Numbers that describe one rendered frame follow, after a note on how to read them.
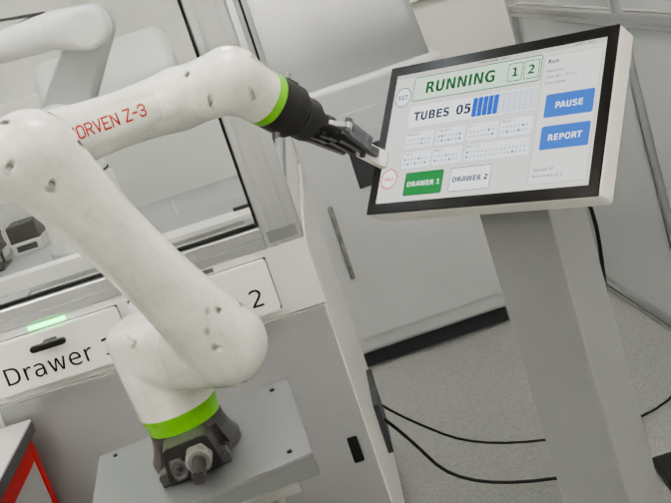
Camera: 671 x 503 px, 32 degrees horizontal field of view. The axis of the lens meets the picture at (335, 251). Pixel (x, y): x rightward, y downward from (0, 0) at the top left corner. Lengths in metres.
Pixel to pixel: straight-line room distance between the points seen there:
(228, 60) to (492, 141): 0.54
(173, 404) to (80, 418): 0.68
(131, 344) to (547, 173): 0.76
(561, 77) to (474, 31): 3.61
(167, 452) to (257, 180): 0.69
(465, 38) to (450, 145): 3.51
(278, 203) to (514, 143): 0.51
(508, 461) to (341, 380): 0.96
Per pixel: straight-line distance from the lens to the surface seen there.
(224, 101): 1.83
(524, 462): 3.24
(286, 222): 2.31
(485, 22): 5.69
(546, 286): 2.22
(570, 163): 2.00
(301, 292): 2.35
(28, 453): 2.44
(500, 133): 2.11
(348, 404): 2.44
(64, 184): 1.52
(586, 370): 2.27
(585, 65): 2.06
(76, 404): 2.47
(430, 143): 2.21
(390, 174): 2.25
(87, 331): 2.39
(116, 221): 1.57
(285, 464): 1.73
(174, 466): 1.81
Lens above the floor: 1.50
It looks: 15 degrees down
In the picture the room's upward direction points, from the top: 18 degrees counter-clockwise
